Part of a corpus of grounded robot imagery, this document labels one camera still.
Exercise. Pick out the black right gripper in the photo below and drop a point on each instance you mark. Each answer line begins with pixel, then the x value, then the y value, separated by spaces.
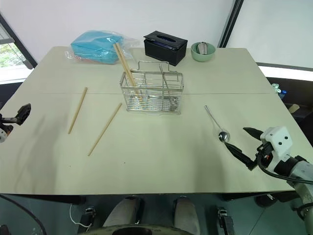
pixel 265 154

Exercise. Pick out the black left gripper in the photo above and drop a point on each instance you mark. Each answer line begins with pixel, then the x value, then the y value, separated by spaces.
pixel 8 120

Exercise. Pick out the dark rounded robot base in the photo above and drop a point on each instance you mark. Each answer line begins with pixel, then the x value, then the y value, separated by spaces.
pixel 137 230

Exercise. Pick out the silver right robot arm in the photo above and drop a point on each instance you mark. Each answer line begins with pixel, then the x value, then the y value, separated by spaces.
pixel 302 176

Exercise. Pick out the silver metal spoon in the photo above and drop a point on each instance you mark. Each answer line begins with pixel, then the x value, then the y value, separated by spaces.
pixel 215 121

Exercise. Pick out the wooden chopstick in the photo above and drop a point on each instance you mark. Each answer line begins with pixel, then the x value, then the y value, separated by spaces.
pixel 123 66
pixel 105 129
pixel 126 64
pixel 77 110

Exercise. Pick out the tan cardboard piece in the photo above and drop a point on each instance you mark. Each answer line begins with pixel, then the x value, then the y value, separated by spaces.
pixel 294 108

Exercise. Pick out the black wheel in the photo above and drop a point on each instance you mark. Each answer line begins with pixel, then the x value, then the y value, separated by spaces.
pixel 265 200

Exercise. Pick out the bottle with blue cap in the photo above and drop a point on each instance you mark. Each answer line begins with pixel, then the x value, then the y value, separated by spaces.
pixel 283 94

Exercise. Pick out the silver spoon with round bowl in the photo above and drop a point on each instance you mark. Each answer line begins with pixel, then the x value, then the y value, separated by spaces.
pixel 174 100

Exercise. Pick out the green bowl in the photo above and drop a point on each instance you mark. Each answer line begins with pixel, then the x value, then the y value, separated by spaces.
pixel 203 55

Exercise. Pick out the blue cloth in plastic bag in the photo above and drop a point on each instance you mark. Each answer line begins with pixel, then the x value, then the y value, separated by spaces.
pixel 97 47

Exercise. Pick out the silver object in bowl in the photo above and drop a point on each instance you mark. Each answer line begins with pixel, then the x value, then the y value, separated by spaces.
pixel 202 47

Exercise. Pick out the black tissue box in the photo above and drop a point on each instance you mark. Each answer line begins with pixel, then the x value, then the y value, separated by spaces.
pixel 166 50

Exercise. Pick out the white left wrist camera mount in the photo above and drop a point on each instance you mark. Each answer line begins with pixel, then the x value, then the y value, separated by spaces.
pixel 2 135

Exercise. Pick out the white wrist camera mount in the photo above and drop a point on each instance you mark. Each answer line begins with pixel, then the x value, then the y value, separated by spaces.
pixel 2 135
pixel 278 140

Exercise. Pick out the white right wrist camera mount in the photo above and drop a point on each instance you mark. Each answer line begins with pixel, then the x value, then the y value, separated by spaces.
pixel 278 140

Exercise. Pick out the black window frame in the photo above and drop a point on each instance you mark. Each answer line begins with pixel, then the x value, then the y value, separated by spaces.
pixel 19 46

